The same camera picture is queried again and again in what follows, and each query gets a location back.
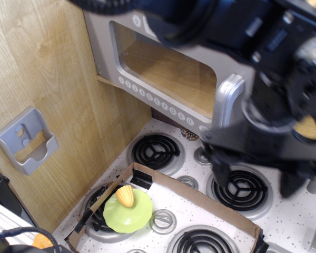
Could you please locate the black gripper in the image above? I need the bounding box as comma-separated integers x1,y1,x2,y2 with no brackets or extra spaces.
201,120,316,198

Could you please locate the grey toy microwave door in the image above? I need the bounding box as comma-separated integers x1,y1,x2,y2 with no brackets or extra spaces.
84,11,254,132

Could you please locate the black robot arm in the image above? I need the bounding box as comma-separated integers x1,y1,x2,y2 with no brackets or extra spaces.
75,1,316,198

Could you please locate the back right stove burner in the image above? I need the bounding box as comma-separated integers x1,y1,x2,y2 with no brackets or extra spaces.
206,165,273,221

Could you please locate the stove burner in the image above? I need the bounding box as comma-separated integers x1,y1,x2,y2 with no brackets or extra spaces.
206,165,273,221
80,183,134,244
127,133,186,176
166,225,239,253

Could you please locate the grey stove knob back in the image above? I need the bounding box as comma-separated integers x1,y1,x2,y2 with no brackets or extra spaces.
193,148,211,166

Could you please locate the grey stove knob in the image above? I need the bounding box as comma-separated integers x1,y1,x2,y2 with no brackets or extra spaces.
193,148,211,166
150,209,177,235
177,176,199,190

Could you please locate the grey stove knob middle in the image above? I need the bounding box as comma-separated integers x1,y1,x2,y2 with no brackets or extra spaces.
177,176,199,190

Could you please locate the small metal strainer spoon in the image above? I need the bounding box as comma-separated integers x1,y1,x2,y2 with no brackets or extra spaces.
181,128,199,141

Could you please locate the front right stove burner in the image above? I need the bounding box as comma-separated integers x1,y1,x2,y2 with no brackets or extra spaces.
166,225,239,253

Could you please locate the back left stove burner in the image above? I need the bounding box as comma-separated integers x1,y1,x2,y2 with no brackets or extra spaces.
127,133,186,176

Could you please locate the brown cardboard box tray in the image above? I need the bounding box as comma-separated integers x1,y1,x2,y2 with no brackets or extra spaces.
57,164,269,252

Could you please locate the grey stove knob front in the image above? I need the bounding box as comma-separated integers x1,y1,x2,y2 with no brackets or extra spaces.
150,209,177,235

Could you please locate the yellow toy corn piece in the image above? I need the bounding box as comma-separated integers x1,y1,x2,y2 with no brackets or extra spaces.
115,185,134,208

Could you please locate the green plastic plate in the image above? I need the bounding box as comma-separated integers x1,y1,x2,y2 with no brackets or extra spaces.
103,188,153,233

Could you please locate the front left stove burner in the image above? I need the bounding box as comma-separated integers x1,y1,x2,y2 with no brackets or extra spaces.
80,183,134,244

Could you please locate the orange object bottom left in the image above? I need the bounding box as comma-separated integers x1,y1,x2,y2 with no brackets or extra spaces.
32,233,53,249

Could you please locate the black device left edge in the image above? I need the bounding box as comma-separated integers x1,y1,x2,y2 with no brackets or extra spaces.
0,173,22,217

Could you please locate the grey wall phone holder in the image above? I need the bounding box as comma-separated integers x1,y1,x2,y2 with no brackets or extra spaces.
0,106,59,176

